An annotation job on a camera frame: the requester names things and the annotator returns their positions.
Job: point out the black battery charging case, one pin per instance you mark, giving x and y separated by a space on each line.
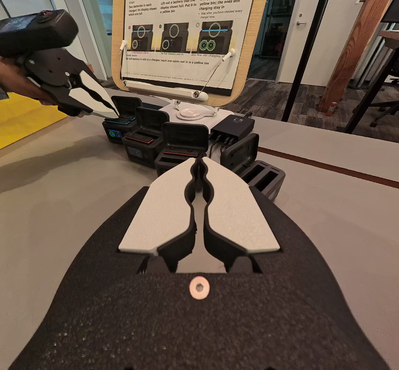
184 134
240 150
124 105
152 119

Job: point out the blue-edged black battery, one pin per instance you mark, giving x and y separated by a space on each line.
121 122

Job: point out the red can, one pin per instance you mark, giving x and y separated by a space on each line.
332 109

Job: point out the person's left hand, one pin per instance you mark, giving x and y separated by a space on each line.
15 78

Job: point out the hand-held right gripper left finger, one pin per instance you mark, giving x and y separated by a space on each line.
162 214

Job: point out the yellow plastic bin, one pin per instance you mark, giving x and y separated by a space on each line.
25 120

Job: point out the instruction sheet on wooden stand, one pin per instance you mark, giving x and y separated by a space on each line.
253 33

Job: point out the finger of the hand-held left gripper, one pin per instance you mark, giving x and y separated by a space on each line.
93 83
81 100

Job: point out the wooden post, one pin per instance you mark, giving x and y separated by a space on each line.
352 42

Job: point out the black power hub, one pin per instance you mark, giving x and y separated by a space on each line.
232 125

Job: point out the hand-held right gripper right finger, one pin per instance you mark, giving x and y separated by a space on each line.
240 217

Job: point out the white door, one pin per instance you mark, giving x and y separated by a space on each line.
304 2

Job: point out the black metal pole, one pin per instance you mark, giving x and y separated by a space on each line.
308 46

